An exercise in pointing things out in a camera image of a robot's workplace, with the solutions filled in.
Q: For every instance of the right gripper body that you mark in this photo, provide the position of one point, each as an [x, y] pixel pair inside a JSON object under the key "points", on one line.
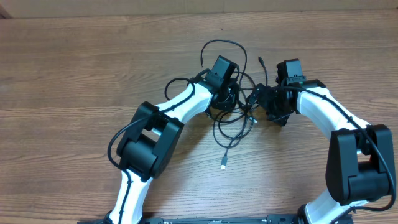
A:
{"points": [[272, 102]]}

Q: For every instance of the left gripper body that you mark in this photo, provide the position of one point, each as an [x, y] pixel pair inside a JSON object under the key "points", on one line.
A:
{"points": [[227, 98]]}

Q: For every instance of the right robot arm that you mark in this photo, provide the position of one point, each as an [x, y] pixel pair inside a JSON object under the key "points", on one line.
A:
{"points": [[360, 169]]}

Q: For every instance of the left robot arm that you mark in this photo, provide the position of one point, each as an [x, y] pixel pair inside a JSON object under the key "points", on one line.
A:
{"points": [[142, 149]]}

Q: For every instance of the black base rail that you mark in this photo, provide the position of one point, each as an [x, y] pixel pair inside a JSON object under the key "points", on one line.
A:
{"points": [[270, 219]]}

